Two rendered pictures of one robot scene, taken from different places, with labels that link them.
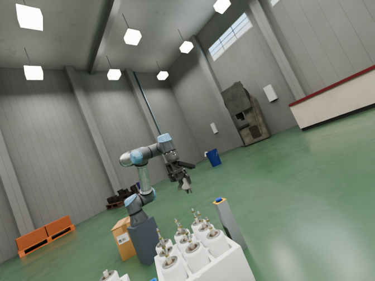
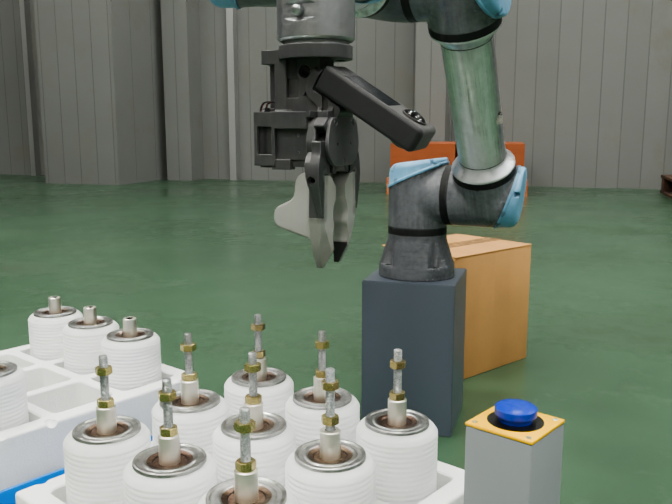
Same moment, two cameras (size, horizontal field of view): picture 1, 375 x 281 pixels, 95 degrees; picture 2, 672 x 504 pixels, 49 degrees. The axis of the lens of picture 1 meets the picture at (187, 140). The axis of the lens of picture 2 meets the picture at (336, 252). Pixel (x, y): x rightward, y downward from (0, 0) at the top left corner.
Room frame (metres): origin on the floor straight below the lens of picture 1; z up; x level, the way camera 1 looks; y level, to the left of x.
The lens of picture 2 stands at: (0.64, -0.53, 0.59)
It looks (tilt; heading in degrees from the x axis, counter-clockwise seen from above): 10 degrees down; 60
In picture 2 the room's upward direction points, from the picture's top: straight up
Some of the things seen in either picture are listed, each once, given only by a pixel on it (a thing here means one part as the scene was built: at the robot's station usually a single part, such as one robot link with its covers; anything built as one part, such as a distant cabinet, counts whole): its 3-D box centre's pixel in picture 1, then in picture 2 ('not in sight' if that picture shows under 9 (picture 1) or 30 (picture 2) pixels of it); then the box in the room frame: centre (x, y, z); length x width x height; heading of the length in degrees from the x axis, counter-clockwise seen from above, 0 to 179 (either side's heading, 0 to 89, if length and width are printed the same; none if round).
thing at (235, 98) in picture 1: (243, 113); not in sight; (7.26, -2.64, 1.32); 1.39 x 1.21 x 2.64; 43
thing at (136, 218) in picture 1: (137, 216); (416, 249); (1.50, 0.65, 0.35); 0.15 x 0.15 x 0.10
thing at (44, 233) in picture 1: (45, 233); (457, 167); (4.94, 4.77, 0.22); 1.27 x 0.92 x 0.44; 133
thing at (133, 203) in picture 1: (133, 203); (421, 191); (1.50, 0.65, 0.47); 0.13 x 0.12 x 0.14; 126
